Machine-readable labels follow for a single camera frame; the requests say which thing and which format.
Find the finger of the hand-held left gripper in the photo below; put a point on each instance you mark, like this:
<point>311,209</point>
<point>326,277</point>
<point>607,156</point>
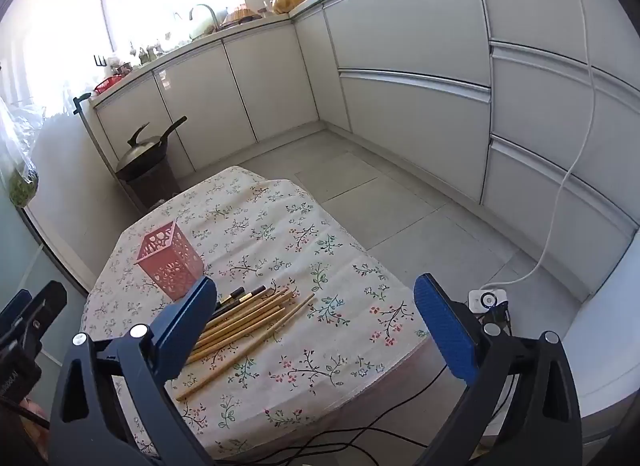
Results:
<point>42,313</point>
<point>15,305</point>

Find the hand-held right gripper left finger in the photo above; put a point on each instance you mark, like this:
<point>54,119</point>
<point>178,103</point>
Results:
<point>190,316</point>

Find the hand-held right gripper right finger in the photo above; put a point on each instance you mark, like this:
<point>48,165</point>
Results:
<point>445,326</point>

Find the black chopstick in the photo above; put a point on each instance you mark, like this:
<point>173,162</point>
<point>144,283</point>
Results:
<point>250,292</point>
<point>232,292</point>

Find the pink perforated utensil holder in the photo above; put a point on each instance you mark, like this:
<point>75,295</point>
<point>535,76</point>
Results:
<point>170,261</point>

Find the pile of bamboo chopsticks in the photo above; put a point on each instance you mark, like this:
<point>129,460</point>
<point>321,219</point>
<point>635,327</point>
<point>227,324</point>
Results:
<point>250,326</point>

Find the person's left hand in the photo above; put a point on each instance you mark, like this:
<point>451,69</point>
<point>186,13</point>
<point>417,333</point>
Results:
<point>35,418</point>

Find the white power strip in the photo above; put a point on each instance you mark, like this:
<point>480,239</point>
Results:
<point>487,298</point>

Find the black plug adapter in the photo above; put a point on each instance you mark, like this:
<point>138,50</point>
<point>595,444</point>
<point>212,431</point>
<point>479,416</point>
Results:
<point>497,315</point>

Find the plastic bag with greens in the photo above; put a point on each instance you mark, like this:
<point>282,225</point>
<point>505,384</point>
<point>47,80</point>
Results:
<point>22,185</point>

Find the floral tablecloth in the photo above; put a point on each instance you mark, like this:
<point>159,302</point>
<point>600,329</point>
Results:
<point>300,246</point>

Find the black bin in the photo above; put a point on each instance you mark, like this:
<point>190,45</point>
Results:
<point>150,185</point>

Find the white appliance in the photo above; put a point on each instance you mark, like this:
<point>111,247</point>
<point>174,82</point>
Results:
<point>610,346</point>

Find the black wok with lid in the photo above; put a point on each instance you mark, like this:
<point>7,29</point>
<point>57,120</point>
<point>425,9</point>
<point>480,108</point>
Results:
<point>145,150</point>

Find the white cabinet with doors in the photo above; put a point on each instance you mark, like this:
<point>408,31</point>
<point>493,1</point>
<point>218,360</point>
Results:
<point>210,90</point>

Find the red plastic basket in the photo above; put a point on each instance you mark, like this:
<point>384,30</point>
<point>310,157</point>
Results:
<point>109,84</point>

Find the white cabinet with drawers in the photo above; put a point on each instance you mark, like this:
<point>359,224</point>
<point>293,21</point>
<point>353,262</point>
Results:
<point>415,45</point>

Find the chrome faucet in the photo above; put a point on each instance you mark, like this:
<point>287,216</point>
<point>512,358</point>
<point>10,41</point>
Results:
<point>216,20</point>

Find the brown woven bowl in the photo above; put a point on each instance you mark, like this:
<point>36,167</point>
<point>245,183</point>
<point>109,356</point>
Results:
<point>242,15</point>

